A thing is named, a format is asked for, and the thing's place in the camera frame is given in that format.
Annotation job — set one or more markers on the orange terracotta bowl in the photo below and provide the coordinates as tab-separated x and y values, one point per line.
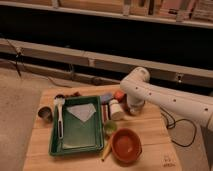
126	146

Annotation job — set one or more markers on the dark maroon bowl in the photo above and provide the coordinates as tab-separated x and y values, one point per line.
126	107

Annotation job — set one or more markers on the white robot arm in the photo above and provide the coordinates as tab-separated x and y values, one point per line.
194	106

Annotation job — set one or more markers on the green plastic tray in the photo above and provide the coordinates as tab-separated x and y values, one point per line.
79	137

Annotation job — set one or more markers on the blue grey sponge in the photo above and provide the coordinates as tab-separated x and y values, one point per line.
105	98

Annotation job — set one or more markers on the orange tomato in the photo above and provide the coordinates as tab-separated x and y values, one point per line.
119	95

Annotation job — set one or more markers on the red striped utensil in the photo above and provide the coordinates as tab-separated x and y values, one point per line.
105	113

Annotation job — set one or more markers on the white bottle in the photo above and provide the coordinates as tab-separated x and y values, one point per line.
116	110

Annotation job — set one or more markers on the dark brown small objects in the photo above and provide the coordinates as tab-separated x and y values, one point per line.
76	94

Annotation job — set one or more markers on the white folded cloth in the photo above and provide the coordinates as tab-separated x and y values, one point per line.
83	112

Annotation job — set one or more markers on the small green cup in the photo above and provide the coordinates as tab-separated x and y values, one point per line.
109	128

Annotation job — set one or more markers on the wooden board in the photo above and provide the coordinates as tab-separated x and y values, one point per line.
158	152

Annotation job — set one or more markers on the yellow stick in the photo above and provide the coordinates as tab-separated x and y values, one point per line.
106	151

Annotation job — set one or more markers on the small metal cup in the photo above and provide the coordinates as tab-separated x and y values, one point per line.
46	114

